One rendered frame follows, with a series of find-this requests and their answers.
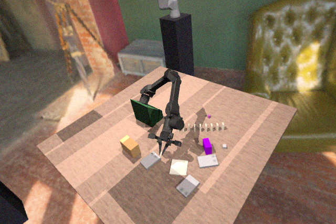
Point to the purple block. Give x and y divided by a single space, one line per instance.
207 146

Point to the brown cube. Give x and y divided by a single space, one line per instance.
130 146

